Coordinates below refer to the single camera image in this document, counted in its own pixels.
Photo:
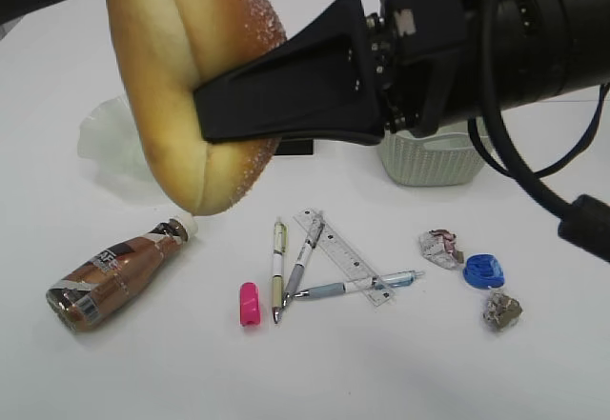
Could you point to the blue correction tape dispenser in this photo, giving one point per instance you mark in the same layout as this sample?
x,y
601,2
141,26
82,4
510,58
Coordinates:
x,y
483,271

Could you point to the brown coffee drink bottle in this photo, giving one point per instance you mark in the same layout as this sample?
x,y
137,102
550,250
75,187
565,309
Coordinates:
x,y
114,276

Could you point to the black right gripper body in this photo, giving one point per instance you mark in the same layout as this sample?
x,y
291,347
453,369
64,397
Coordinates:
x,y
418,47

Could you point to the clear plastic ruler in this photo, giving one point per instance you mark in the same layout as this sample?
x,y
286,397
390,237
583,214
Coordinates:
x,y
345,257

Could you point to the blue grey retractable pen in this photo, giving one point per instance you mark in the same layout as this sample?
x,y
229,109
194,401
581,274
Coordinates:
x,y
372,283

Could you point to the black square pen holder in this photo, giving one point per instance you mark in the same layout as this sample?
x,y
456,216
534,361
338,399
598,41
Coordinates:
x,y
295,147

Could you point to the brown paper ball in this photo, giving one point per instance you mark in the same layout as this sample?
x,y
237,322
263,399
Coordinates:
x,y
501,311

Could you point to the white and beige pen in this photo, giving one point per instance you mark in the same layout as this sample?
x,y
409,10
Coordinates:
x,y
279,249

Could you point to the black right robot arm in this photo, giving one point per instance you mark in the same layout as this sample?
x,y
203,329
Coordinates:
x,y
540,49

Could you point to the pale green wavy glass plate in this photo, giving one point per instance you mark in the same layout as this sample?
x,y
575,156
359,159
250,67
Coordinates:
x,y
108,137

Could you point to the white pink paper ball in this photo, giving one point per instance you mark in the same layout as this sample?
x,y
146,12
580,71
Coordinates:
x,y
440,248

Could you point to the pink highlighter cap eraser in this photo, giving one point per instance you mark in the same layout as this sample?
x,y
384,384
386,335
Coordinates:
x,y
249,305

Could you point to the grey-green woven plastic basket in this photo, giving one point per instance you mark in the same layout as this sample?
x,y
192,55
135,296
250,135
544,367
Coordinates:
x,y
447,158

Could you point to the golden sugared bread roll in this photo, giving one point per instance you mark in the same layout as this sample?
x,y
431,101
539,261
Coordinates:
x,y
165,50

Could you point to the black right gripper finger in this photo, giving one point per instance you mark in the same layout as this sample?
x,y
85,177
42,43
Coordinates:
x,y
320,84

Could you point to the grey grip patterned pen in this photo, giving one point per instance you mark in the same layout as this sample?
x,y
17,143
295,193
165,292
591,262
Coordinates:
x,y
314,231

